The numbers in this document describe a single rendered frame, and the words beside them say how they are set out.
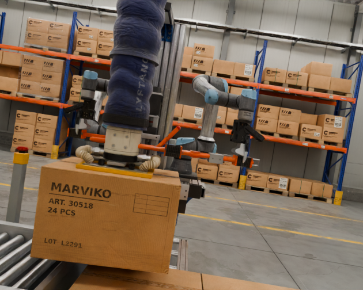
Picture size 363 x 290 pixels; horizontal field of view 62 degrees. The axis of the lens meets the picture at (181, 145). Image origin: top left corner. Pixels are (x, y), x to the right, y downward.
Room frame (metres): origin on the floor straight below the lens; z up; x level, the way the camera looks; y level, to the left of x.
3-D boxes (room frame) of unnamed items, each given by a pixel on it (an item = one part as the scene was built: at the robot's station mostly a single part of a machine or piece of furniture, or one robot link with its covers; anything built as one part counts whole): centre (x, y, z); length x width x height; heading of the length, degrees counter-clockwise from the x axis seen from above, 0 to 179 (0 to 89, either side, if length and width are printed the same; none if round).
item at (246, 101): (1.51, -0.29, 1.50); 0.09 x 0.08 x 0.11; 17
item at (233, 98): (1.60, -0.25, 1.50); 0.11 x 0.11 x 0.08; 17
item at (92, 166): (1.38, 0.28, 1.09); 0.34 x 0.10 x 0.05; 93
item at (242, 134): (1.51, -0.29, 1.34); 0.09 x 0.08 x 0.12; 93
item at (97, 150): (1.47, 0.29, 1.13); 0.34 x 0.25 x 0.06; 93
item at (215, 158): (1.50, -0.18, 1.19); 0.07 x 0.07 x 0.04; 3
